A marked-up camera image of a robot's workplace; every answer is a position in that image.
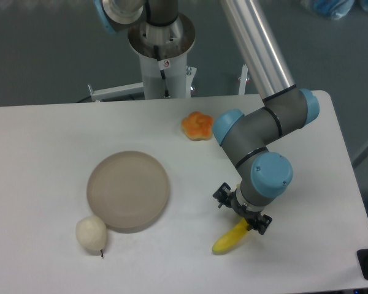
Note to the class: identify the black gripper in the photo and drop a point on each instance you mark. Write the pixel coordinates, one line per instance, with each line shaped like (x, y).
(251, 213)

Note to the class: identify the yellow banana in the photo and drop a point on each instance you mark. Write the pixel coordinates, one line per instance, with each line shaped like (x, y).
(231, 238)

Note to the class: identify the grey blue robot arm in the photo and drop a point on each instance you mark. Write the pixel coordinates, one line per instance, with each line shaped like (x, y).
(244, 138)

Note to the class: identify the orange bread roll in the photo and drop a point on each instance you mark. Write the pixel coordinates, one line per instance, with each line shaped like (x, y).
(197, 126)

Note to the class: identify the beige round plate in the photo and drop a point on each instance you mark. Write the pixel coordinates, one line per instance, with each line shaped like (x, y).
(128, 190)

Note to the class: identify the white pear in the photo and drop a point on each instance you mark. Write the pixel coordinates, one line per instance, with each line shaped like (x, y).
(91, 233)

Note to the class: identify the blue plastic bag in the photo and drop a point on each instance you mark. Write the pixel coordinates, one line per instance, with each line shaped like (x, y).
(328, 9)

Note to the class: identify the white bracket right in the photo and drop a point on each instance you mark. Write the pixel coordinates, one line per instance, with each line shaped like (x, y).
(243, 79)

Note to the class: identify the white bracket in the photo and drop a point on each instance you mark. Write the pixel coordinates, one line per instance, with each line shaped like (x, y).
(243, 79)
(115, 92)

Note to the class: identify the white bracket left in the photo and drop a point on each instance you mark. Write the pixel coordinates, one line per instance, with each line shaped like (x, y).
(115, 92)

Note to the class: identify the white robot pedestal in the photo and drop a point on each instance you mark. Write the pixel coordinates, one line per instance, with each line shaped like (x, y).
(162, 52)

